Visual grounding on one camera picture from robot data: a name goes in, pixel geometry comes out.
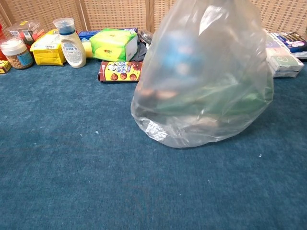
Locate clear plastic bag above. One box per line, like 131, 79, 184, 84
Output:
130, 0, 275, 149

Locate copper coloured tube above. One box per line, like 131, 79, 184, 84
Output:
142, 89, 177, 100

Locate Hello Panda biscuit box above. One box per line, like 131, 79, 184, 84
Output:
96, 60, 144, 83

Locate dark grey cloth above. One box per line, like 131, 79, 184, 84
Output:
133, 42, 148, 62

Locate green packet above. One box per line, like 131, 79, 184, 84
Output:
155, 81, 268, 115

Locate crumpled dark clear wrapper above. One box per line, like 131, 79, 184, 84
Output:
139, 30, 154, 46

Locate blue carpet table mat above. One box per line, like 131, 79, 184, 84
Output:
0, 56, 307, 230

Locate green tissue pack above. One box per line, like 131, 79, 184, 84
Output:
89, 28, 139, 62

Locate yellow sponge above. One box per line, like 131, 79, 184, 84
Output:
81, 42, 94, 59

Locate blue flat box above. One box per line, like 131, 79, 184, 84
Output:
77, 27, 139, 44

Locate white bottle blue cap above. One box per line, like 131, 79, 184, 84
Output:
52, 17, 87, 69

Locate wicker folding screen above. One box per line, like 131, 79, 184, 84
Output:
0, 0, 307, 41

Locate pastel tissue multipack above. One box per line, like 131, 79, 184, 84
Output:
264, 32, 306, 79

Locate nut jar white lid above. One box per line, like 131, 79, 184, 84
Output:
0, 37, 34, 70

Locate clear plastic box red contents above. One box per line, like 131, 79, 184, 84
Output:
7, 21, 47, 47

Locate small red yellow box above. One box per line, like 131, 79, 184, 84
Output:
0, 60, 12, 75

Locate dark blue snack packet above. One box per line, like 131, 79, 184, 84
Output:
273, 31, 307, 59

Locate red cylindrical snack canister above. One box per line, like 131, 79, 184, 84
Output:
0, 23, 7, 61

